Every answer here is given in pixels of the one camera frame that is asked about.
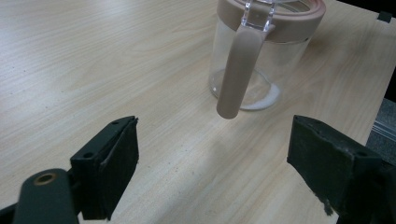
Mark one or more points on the small black object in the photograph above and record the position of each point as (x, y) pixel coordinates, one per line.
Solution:
(384, 17)

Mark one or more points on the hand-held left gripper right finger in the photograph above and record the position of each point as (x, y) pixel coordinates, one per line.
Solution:
(327, 161)

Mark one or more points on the aluminium floor rail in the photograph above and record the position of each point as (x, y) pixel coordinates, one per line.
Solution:
(384, 129)

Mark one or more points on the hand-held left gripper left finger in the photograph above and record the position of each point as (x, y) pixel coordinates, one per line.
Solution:
(112, 168)

